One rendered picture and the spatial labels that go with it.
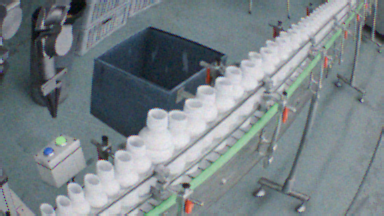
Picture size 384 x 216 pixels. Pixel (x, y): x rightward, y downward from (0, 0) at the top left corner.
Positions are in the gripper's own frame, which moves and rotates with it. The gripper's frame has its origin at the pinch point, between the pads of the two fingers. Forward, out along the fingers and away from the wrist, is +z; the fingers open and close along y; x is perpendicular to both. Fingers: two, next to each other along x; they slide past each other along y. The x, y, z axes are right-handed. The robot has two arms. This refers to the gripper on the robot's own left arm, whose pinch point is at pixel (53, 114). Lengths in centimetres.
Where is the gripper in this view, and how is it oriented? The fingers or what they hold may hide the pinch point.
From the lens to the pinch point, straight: 117.6
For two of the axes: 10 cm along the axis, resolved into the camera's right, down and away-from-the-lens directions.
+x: -8.2, -0.9, 5.6
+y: 5.4, -4.0, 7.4
